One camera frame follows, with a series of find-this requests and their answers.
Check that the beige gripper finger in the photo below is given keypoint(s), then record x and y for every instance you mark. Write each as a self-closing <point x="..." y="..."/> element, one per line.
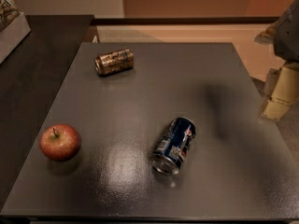
<point x="281" y="91"/>

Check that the blue pepsi can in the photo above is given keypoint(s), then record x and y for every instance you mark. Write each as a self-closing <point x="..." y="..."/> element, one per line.
<point x="173" y="146"/>

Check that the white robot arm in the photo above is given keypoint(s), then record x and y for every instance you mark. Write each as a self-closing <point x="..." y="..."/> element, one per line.
<point x="286" y="36"/>

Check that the orange soda can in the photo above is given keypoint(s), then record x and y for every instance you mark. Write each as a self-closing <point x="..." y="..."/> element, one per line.
<point x="114" y="62"/>

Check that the red apple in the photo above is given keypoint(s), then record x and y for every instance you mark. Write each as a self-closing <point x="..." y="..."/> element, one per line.
<point x="59" y="142"/>

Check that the black side counter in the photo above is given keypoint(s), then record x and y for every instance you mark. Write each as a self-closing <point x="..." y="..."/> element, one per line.
<point x="30" y="78"/>

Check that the white snack box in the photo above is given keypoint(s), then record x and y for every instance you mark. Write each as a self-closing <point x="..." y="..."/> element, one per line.
<point x="14" y="27"/>

